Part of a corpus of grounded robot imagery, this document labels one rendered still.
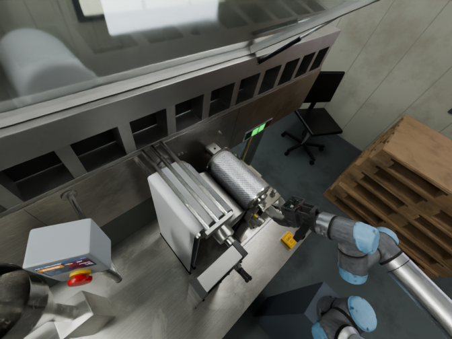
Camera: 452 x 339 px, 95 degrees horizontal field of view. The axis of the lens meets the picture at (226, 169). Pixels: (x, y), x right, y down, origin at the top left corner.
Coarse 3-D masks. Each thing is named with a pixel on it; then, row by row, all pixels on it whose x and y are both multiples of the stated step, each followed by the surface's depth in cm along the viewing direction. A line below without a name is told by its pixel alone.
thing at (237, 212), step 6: (204, 174) 94; (210, 180) 92; (216, 186) 91; (222, 192) 90; (228, 198) 88; (228, 204) 86; (234, 204) 87; (234, 210) 85; (240, 210) 86; (234, 216) 84; (240, 216) 93; (228, 222) 84; (234, 222) 90
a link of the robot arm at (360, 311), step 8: (352, 296) 87; (336, 304) 88; (344, 304) 84; (352, 304) 82; (360, 304) 82; (368, 304) 83; (344, 312) 81; (352, 312) 80; (360, 312) 80; (368, 312) 81; (352, 320) 79; (360, 320) 78; (368, 320) 79; (376, 320) 80; (360, 328) 78; (368, 328) 77
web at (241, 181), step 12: (228, 156) 91; (192, 168) 75; (216, 168) 91; (228, 168) 89; (240, 168) 89; (204, 180) 74; (216, 180) 97; (228, 180) 89; (240, 180) 86; (252, 180) 86; (216, 192) 72; (228, 192) 94; (240, 192) 86; (252, 192) 84; (240, 204) 91; (192, 252) 84; (192, 264) 98
